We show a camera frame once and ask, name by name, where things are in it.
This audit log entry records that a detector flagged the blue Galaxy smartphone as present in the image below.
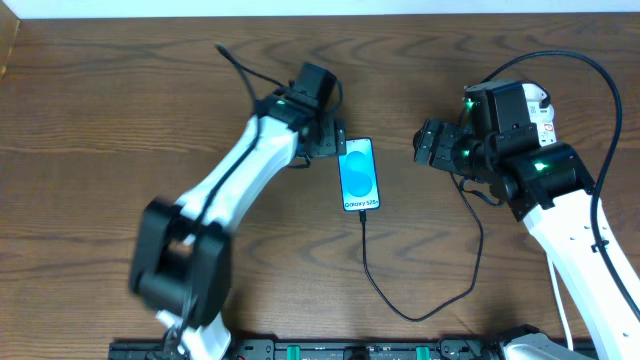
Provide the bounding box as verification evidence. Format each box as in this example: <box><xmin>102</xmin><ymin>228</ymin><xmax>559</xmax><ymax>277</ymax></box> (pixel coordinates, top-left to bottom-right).
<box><xmin>338</xmin><ymin>137</ymin><xmax>380</xmax><ymax>212</ymax></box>

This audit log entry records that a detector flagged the black USB charging cable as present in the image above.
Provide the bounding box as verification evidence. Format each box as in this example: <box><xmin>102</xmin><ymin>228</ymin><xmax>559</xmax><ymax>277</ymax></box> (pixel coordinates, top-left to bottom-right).
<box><xmin>357</xmin><ymin>169</ymin><xmax>506</xmax><ymax>323</ymax></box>

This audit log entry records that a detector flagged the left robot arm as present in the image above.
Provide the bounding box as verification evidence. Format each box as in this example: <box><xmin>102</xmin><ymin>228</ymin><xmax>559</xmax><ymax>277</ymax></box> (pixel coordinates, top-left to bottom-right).
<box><xmin>129</xmin><ymin>63</ymin><xmax>346</xmax><ymax>359</ymax></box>

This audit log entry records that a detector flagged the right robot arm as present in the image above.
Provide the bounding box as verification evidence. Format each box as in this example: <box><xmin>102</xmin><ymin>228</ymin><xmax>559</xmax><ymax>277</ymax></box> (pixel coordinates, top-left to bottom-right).
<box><xmin>413</xmin><ymin>79</ymin><xmax>639</xmax><ymax>359</ymax></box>

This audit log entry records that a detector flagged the white charger plug adapter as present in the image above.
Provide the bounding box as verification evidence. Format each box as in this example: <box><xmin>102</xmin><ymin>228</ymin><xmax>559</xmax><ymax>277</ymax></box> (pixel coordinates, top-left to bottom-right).
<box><xmin>522</xmin><ymin>83</ymin><xmax>554</xmax><ymax>122</ymax></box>

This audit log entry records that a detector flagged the white power strip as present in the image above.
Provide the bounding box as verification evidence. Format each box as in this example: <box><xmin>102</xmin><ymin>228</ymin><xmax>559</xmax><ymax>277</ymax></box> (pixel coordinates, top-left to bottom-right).
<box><xmin>530</xmin><ymin>110</ymin><xmax>556</xmax><ymax>147</ymax></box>

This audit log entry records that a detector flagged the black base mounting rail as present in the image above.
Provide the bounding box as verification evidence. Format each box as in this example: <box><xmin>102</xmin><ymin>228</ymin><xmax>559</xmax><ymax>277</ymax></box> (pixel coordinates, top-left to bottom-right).
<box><xmin>106</xmin><ymin>338</ymin><xmax>499</xmax><ymax>360</ymax></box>

